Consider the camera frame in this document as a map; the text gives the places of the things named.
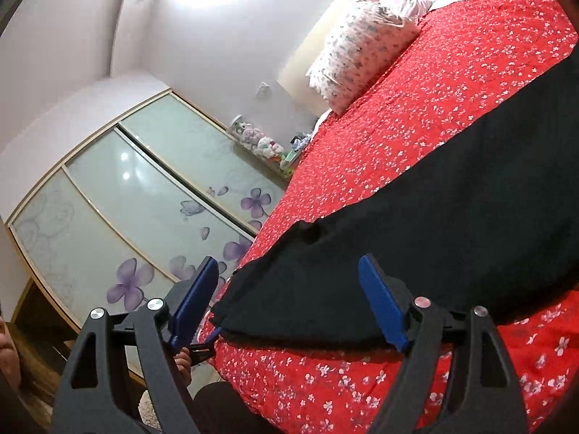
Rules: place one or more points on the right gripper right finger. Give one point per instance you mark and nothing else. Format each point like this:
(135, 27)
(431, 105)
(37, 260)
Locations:
(456, 375)

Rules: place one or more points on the person's left hand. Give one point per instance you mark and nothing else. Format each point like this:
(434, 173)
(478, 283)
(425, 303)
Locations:
(183, 363)

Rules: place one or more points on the red floral bedspread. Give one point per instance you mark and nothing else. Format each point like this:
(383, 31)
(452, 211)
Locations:
(469, 57)

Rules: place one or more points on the black pants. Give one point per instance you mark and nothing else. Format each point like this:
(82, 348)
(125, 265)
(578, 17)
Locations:
(490, 218)

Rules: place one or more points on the pink pillow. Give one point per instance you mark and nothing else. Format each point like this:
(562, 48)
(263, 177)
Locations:
(410, 9)

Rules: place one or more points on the sliding wardrobe with flowers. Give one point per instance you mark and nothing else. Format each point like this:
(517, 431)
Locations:
(137, 208)

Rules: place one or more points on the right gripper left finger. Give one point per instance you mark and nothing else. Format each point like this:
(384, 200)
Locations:
(94, 392)

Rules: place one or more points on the floral white pillow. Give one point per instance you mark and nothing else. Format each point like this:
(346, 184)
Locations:
(361, 46)

